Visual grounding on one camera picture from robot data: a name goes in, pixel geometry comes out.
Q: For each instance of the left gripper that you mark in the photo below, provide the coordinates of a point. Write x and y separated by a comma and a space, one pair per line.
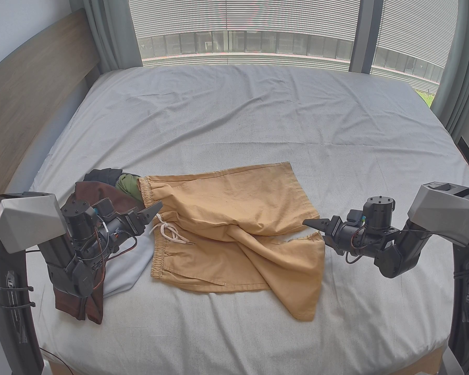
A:
129, 225

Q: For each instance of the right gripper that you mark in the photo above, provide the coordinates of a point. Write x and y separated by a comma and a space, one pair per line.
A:
348, 236

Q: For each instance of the tan shorts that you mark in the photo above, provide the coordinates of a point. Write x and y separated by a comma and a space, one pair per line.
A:
238, 209

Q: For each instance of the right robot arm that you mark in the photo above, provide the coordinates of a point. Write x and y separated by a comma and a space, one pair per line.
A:
441, 213

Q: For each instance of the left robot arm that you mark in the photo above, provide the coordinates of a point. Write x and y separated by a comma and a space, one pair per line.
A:
23, 221

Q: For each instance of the bed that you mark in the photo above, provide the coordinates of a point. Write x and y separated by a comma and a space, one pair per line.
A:
297, 111

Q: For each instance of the green garment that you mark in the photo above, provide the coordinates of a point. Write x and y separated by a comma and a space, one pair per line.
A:
128, 188

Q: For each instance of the brown garment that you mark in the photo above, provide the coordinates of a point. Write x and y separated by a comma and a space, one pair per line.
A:
101, 193

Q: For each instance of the pale grey garment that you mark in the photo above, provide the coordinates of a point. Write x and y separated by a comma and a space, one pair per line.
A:
133, 264

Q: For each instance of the black garment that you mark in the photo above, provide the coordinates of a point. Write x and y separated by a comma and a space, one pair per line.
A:
101, 176

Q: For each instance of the grey-green curtain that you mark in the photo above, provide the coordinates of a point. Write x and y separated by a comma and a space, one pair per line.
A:
465, 53
105, 22

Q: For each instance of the window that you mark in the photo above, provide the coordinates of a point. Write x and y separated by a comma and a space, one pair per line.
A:
238, 14

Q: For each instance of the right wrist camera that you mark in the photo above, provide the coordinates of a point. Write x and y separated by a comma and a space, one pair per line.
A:
355, 216

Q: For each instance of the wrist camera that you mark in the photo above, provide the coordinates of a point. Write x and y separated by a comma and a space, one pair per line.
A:
355, 216
101, 207

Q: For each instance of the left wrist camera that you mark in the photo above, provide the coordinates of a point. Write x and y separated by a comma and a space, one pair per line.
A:
101, 207

